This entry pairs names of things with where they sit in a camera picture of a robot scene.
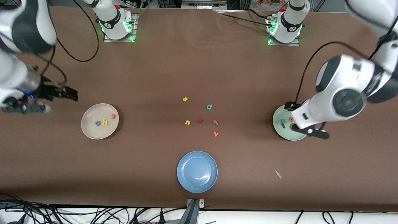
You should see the blue round plate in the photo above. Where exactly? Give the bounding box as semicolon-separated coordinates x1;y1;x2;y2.
177;151;218;194

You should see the grey metal device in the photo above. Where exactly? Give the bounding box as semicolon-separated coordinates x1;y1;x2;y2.
181;0;228;10

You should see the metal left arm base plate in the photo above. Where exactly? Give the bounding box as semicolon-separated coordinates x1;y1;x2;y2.
267;16;301;46

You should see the thin black base cable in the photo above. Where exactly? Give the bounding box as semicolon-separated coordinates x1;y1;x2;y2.
218;9;271;27

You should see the brown table cover sheet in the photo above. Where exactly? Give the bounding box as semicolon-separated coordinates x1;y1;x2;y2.
0;6;398;212

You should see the green round plate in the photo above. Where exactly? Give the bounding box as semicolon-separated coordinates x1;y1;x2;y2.
273;105;308;141

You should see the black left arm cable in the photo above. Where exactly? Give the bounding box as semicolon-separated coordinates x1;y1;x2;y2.
294;16;398;105

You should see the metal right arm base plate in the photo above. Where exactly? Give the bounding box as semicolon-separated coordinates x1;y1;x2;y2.
103;12;138;43

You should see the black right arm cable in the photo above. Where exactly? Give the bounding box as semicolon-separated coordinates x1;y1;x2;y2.
44;0;100;86

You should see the beige round plate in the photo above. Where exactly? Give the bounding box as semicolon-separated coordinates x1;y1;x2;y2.
81;103;119;140

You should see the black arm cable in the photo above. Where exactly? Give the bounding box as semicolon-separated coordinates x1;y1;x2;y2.
294;16;398;105
44;0;100;86

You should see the metal camera mounting pole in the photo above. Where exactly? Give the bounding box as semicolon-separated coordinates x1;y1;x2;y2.
178;198;206;224

